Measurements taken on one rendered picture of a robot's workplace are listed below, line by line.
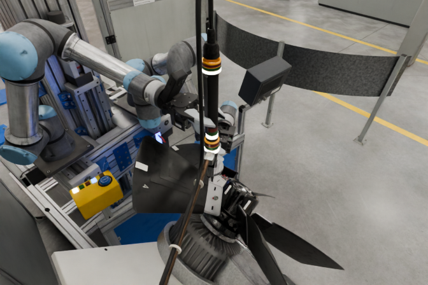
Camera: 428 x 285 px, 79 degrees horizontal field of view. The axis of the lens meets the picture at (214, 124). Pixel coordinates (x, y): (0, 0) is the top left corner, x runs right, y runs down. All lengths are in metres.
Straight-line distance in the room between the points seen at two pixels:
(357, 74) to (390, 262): 1.47
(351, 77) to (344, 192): 1.00
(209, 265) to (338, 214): 1.73
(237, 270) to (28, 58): 0.81
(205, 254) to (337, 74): 2.08
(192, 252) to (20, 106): 0.70
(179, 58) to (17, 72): 0.53
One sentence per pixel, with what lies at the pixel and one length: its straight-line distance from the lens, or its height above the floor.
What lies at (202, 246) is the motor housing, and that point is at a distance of 0.80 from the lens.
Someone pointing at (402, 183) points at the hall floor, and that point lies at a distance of 2.91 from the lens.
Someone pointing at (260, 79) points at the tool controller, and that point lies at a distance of 1.34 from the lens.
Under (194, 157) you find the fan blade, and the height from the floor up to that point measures 1.18.
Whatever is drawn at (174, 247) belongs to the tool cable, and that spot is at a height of 1.39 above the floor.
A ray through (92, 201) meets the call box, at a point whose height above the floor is 1.06.
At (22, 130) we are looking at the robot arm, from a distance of 1.10.
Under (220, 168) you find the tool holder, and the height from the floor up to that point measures 1.29.
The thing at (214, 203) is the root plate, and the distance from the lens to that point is 0.79.
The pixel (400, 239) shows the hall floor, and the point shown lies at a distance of 2.53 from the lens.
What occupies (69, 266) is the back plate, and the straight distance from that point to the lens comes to 0.67.
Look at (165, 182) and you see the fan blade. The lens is 0.68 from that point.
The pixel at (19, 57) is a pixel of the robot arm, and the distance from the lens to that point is 0.87.
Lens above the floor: 1.91
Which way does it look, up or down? 41 degrees down
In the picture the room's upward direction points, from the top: straight up
